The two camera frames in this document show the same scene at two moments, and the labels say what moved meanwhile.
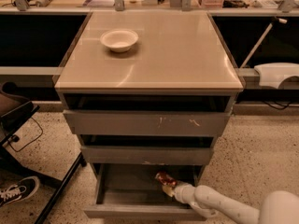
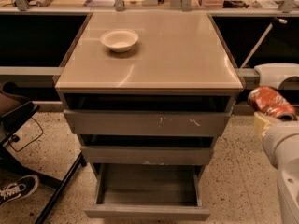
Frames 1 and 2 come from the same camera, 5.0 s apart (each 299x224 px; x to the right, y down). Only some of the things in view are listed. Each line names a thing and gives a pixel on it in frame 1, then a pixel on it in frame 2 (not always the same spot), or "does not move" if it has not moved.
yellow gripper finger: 168,189 → 262,124
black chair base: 14,108 does not move
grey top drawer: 149,114 does not move
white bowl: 119,40 does not move
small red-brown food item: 165,178 → 267,101
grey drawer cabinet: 155,108 does not move
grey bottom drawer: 130,192 does not move
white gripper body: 181,191 → 277,144
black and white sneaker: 12,191 does not move
